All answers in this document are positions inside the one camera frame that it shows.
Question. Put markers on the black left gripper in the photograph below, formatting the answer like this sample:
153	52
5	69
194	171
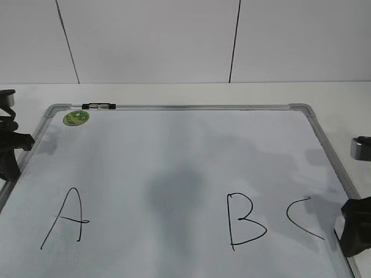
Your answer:
11	140

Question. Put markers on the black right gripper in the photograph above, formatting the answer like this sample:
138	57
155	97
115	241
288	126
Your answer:
352	227

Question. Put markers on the black silver marker clip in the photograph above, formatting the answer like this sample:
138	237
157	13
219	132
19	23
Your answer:
98	106

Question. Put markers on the white framed whiteboard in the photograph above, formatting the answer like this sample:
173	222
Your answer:
177	191

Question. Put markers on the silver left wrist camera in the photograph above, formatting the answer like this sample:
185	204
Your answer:
7	98

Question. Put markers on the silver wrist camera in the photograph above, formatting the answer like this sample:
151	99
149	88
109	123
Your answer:
7	98
361	148

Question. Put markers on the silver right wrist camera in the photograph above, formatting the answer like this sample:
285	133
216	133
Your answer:
361	148

